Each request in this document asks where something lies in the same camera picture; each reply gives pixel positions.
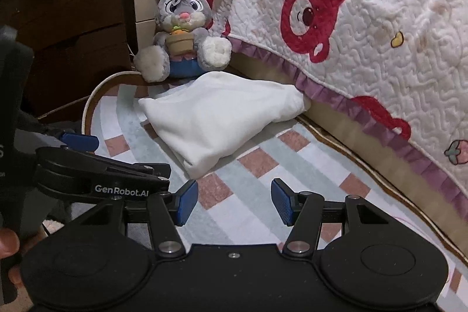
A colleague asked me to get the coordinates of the white fleece zip jacket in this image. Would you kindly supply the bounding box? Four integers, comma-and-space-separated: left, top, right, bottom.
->
139, 72, 310, 179

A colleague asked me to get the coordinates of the bare left hand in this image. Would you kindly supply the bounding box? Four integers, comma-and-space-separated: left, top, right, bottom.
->
1, 227, 46, 288

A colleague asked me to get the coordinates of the checkered pastel floor rug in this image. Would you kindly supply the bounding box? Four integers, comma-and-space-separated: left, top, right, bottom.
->
82, 72, 467, 311

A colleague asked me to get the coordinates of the grey plush bunny toy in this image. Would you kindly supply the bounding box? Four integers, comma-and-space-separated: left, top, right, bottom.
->
134, 0, 232, 83

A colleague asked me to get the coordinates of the dark wooden wardrobe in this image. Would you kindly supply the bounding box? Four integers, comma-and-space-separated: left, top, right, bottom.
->
1, 0, 131, 116

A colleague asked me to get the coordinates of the cream bedside drawer cabinet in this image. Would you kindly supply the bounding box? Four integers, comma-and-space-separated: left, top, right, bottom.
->
133, 0, 159, 50

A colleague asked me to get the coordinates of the quilted bear print bedspread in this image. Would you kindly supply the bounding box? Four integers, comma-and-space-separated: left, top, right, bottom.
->
209, 0, 467, 217

